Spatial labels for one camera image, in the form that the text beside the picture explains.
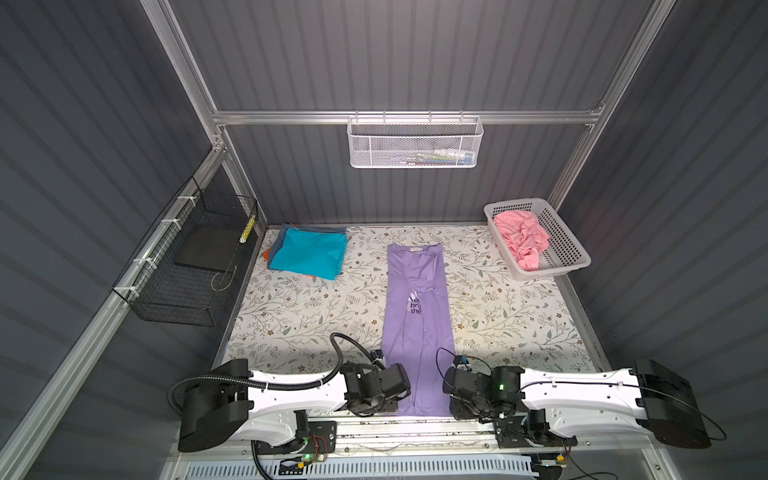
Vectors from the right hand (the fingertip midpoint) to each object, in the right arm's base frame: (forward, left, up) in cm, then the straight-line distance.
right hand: (453, 416), depth 77 cm
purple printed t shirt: (+25, +9, +1) cm, 26 cm away
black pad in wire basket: (+33, +63, +30) cm, 77 cm away
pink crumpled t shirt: (+59, -33, +5) cm, 68 cm away
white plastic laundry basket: (+53, -46, +3) cm, 70 cm away
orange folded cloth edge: (+54, +64, +3) cm, 83 cm away
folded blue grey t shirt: (+58, +58, +7) cm, 82 cm away
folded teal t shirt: (+50, +43, +7) cm, 66 cm away
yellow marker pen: (+42, +56, +29) cm, 76 cm away
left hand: (+2, +15, +2) cm, 15 cm away
